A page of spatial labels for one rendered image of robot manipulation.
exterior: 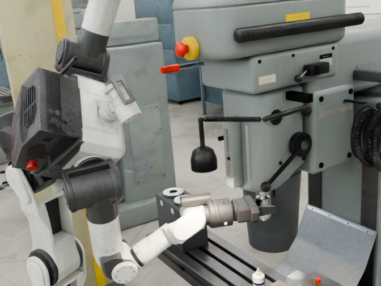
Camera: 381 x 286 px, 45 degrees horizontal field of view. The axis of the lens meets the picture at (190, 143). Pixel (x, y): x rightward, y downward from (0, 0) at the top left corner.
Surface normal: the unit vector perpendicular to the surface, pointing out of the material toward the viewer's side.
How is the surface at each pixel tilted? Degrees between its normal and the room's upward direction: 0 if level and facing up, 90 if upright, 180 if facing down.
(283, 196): 94
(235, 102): 90
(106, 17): 109
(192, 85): 90
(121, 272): 102
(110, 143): 58
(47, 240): 90
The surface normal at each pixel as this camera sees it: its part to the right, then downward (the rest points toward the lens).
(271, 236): -0.19, 0.36
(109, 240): 0.36, 0.43
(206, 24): -0.77, 0.25
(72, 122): 0.66, -0.42
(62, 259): 0.80, -0.06
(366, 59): 0.55, 0.20
